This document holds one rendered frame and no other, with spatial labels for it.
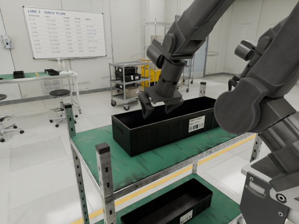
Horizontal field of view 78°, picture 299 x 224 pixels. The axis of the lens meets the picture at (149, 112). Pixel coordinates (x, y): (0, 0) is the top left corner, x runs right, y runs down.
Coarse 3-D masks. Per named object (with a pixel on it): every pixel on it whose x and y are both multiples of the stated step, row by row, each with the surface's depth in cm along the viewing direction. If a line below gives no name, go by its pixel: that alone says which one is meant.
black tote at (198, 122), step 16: (128, 112) 82; (160, 112) 92; (176, 112) 98; (192, 112) 105; (208, 112) 86; (112, 128) 81; (128, 128) 66; (144, 128) 68; (160, 128) 73; (176, 128) 78; (192, 128) 83; (208, 128) 90; (128, 144) 68; (144, 144) 71; (160, 144) 75
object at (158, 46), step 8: (160, 40) 51; (168, 40) 43; (176, 40) 42; (152, 48) 52; (160, 48) 50; (168, 48) 43; (152, 56) 52; (160, 56) 51; (168, 56) 45; (176, 56) 46; (184, 56) 47; (192, 56) 48
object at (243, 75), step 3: (246, 66) 75; (246, 69) 75; (249, 69) 74; (243, 72) 76; (246, 72) 75; (234, 75) 77; (237, 75) 77; (240, 75) 78; (243, 75) 76; (234, 78) 77; (237, 78) 76; (240, 78) 76
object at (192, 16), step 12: (204, 0) 35; (216, 0) 34; (228, 0) 34; (192, 12) 38; (204, 12) 36; (216, 12) 36; (180, 24) 41; (192, 24) 38; (204, 24) 38; (180, 36) 41; (192, 36) 40; (204, 36) 42; (180, 48) 42; (192, 48) 45
